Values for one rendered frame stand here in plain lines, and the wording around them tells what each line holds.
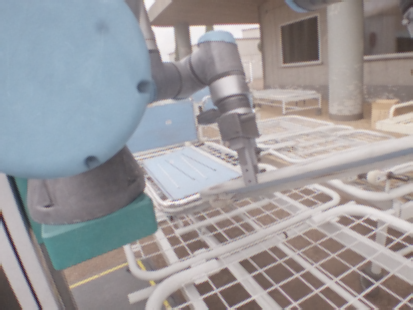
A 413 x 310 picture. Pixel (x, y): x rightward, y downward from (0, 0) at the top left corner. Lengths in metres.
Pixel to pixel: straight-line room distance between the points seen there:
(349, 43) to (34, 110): 5.13
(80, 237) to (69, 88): 0.26
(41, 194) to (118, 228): 0.12
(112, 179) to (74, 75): 0.23
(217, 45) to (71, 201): 0.43
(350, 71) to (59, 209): 5.06
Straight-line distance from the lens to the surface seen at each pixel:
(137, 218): 0.41
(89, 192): 0.39
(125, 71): 0.19
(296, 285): 1.50
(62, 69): 0.19
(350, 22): 5.25
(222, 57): 0.61
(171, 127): 2.17
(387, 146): 0.56
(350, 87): 5.23
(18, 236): 0.57
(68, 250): 0.41
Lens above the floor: 1.04
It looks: 17 degrees down
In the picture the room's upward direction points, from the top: 7 degrees counter-clockwise
